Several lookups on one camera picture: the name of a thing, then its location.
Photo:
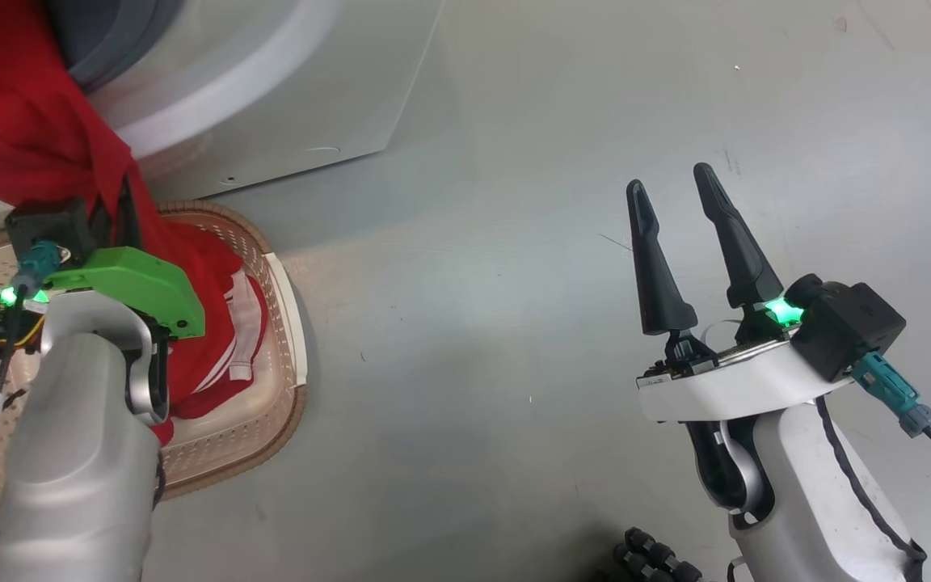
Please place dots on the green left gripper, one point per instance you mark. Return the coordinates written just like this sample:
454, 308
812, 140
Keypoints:
142, 283

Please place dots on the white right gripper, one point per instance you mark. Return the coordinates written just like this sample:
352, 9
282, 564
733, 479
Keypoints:
732, 388

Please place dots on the red white garment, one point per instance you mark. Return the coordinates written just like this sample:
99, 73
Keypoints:
21, 121

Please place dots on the cream perforated laundry basket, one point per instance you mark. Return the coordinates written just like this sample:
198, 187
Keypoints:
280, 323

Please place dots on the white washing machine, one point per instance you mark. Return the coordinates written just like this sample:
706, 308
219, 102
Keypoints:
288, 89

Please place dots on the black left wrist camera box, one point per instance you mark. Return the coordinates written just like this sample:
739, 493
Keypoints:
49, 222

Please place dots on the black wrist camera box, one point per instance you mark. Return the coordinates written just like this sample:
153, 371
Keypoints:
849, 323
49, 222

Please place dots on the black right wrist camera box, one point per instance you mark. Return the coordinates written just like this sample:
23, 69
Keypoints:
849, 323

